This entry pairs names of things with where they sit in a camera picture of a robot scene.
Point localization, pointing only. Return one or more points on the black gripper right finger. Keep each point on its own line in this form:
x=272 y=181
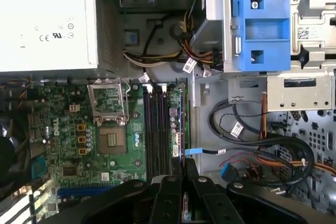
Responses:
x=212 y=203

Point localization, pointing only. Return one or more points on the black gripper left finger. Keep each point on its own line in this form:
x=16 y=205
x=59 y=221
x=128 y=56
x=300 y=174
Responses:
x=168 y=203

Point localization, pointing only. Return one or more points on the blue RAM stick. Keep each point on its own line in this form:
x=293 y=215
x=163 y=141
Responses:
x=185 y=119

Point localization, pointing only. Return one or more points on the black RAM slot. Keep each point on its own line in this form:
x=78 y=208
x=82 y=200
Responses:
x=159 y=129
x=166 y=129
x=152 y=129
x=146 y=129

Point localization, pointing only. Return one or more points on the green motherboard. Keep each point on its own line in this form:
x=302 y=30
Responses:
x=136 y=129

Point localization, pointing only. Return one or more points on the blue expansion slot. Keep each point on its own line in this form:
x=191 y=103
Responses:
x=86 y=192

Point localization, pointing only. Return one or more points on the CPU socket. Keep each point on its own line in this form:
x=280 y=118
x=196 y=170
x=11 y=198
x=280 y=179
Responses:
x=113 y=140

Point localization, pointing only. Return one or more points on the metal CPU socket cover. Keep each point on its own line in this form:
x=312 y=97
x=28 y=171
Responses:
x=91 y=100

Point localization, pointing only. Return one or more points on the black and grey PC case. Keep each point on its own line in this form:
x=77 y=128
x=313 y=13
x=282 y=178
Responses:
x=296 y=95

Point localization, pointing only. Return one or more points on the black CPU fan shroud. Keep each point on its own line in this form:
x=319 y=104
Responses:
x=10 y=150

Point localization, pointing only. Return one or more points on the blue plastic drive latch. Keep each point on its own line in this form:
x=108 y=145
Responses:
x=267 y=30

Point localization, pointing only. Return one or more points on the grey power supply unit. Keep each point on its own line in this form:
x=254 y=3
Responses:
x=39 y=11

